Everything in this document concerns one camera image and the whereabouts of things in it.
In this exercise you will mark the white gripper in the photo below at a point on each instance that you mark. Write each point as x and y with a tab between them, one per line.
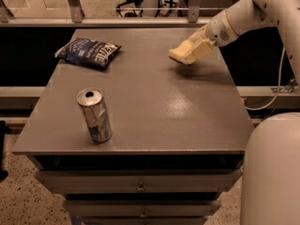
219	29

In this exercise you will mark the yellow sponge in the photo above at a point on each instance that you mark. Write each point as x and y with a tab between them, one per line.
181	56

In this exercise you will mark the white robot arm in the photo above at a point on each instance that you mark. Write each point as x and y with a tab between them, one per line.
271	173

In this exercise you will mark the black office chair base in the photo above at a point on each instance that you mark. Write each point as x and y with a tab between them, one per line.
130	8

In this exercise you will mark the grey drawer cabinet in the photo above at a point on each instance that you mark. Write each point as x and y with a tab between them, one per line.
164	118

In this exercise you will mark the blue chip bag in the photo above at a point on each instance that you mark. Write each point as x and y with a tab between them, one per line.
88	53

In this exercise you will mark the silver drink can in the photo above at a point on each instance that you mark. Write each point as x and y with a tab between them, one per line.
94	110

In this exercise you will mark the upper grey drawer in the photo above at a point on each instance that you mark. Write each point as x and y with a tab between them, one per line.
128	182

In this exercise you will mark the grey drawer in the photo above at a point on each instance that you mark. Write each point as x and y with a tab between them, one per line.
142	209
128	182

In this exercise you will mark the metal glass railing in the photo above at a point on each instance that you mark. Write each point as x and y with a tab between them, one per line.
109	13

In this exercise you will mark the lower grey drawer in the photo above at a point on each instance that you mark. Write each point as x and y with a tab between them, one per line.
142	209

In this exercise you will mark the black object at left edge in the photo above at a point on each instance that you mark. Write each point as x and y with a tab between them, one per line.
3	130

